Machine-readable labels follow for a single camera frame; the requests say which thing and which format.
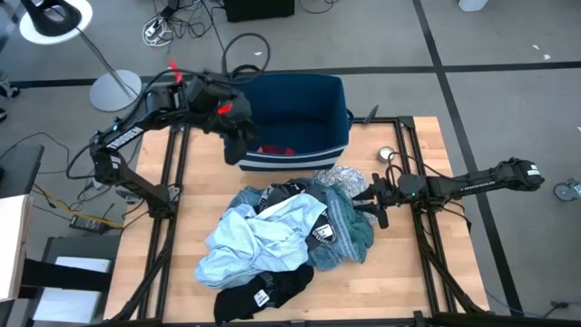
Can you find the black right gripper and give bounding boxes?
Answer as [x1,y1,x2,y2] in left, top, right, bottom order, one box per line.
[351,173,403,230]

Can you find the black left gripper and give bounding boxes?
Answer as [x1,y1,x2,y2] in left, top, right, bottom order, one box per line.
[222,97,261,166]

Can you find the teal green garment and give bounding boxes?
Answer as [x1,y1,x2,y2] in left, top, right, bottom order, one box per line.
[347,199,378,267]

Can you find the blue striped towel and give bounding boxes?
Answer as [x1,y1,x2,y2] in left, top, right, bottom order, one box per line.
[225,176,364,273]

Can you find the black shorts with lettered waistband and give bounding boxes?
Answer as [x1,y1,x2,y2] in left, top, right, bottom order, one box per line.
[257,179,340,253]

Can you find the black garment with white label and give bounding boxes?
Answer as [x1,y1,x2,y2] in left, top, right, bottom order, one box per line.
[212,264,315,326]

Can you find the red garment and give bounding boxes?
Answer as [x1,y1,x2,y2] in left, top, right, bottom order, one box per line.
[257,144,297,156]

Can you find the navy white striped fabric basket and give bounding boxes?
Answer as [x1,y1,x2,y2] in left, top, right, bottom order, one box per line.
[224,64,354,173]

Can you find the black box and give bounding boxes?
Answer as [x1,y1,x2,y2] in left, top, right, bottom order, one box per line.
[224,0,296,23]

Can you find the floor lamp with round base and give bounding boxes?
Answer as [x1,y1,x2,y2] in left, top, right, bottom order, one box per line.
[17,0,143,113]

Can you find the black power adapter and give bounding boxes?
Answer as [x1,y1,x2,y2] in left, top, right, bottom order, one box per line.
[68,213,110,235]

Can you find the grey caster wheel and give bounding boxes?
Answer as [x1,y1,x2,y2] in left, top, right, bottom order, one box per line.
[553,178,581,203]

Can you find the grey cart with white panel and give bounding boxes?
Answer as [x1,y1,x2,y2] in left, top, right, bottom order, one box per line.
[20,235,122,326]

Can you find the white plastic object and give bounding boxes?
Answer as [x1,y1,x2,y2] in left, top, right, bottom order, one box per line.
[458,0,490,13]

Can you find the black desk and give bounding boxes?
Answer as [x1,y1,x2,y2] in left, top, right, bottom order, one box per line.
[0,144,45,200]

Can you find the white cabinet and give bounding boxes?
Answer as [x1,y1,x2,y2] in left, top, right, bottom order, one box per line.
[0,193,34,301]

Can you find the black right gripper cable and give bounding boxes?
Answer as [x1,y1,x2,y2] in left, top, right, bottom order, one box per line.
[385,152,455,183]

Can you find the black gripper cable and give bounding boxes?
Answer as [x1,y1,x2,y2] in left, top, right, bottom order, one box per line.
[221,31,272,85]
[385,152,455,183]

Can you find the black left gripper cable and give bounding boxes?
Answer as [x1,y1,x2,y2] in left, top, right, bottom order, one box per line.
[221,31,272,85]

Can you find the black aluminium extrusion frame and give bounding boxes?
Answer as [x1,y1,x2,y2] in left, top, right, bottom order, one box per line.
[106,115,581,327]

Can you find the red cable tie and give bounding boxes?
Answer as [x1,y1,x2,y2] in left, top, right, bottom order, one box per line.
[166,57,183,85]

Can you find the white power strip with cables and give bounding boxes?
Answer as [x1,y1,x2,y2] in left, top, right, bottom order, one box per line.
[142,15,176,48]

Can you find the black cable tangle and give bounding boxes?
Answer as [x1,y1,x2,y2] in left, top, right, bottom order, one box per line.
[152,0,231,76]

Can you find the blue floor cable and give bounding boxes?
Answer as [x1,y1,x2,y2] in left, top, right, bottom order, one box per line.
[485,290,541,317]

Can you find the yellow cable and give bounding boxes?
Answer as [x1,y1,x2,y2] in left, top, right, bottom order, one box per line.
[31,183,123,228]

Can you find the black plug with cable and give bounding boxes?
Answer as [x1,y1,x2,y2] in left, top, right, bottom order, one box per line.
[542,299,581,319]

